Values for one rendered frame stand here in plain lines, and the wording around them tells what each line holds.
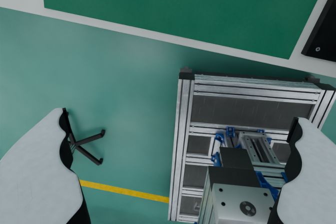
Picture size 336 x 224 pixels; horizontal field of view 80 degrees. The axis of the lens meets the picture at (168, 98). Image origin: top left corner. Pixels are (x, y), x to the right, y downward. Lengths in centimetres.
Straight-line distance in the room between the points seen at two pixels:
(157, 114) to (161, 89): 20
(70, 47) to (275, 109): 131
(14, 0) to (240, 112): 111
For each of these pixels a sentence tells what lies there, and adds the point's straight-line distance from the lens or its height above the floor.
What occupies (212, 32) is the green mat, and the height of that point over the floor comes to 75.
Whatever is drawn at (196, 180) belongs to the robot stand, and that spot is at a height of 21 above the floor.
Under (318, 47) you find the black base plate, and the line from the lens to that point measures 58.
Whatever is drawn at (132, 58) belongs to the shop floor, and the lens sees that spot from 135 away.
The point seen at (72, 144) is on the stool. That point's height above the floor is 8.
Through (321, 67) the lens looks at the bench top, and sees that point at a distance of 63.
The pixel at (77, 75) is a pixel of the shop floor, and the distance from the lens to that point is 154.
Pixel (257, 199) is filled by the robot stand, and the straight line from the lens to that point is 55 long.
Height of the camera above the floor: 126
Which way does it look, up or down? 63 degrees down
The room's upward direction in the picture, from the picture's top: 170 degrees counter-clockwise
